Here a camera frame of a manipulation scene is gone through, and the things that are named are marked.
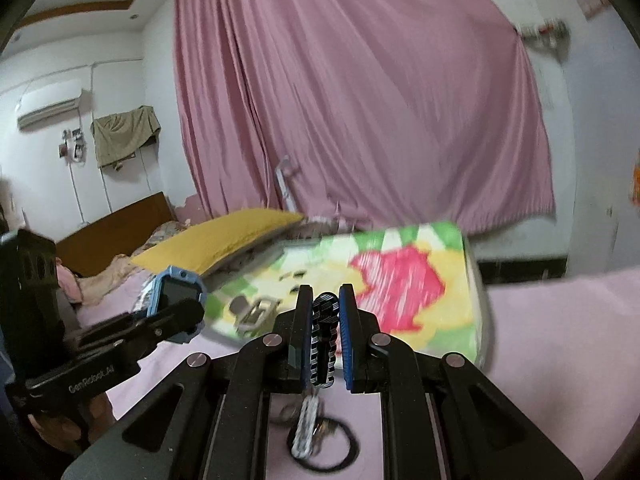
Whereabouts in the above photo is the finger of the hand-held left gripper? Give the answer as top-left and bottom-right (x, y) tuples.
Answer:
(22, 321), (203, 404)
(62, 298), (205, 356)

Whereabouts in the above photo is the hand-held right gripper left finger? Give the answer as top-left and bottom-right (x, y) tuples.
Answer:
(60, 284), (316, 480)

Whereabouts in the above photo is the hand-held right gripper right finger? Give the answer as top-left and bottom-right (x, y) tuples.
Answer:
(338, 284), (583, 480)

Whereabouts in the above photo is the blue watch strap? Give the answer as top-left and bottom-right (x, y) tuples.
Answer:
(136, 265), (209, 346)

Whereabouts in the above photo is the grey box with colourful lining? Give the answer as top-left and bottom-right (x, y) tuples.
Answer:
(205, 220), (494, 370)

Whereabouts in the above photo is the person's left hand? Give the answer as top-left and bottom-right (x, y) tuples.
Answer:
(29, 391), (122, 457)

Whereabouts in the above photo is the grey hair clip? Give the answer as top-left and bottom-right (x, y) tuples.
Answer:
(228, 295), (282, 337)

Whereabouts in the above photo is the bed with pink sheet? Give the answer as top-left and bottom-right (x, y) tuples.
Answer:
(74, 267), (157, 333)

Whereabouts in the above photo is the peach floral blanket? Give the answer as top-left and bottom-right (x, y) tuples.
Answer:
(75, 220), (194, 307)

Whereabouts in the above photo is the yellow pillow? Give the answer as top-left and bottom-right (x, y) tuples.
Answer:
(129, 208), (306, 277)

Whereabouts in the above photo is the wooden headboard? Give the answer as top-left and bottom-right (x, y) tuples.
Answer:
(55, 191), (177, 279)

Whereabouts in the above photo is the floral satin pillow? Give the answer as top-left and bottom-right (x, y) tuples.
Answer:
(210, 216), (375, 286)

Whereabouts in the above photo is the white folding lamp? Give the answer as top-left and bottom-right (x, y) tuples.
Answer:
(273, 154), (302, 212)

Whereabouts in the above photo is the olive hanging cloth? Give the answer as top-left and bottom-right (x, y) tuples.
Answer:
(90, 105), (162, 171)

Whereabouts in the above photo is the white air conditioner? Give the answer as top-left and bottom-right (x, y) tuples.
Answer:
(15, 77), (84, 134)

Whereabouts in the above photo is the pink curtain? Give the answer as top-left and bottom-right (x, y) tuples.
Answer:
(172, 0), (557, 236)

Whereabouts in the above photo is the wall socket with plugs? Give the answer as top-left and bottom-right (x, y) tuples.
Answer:
(57, 129), (87, 164)

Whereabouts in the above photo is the small wall basketball hoop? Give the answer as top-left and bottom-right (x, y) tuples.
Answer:
(514, 18), (572, 55)

